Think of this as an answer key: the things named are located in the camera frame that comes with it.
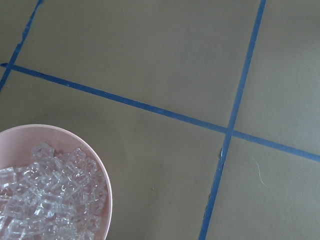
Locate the pink bowl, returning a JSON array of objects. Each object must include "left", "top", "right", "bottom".
[{"left": 0, "top": 123, "right": 113, "bottom": 240}]

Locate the pile of clear ice cubes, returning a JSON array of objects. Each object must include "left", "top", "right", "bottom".
[{"left": 0, "top": 143, "right": 108, "bottom": 240}]

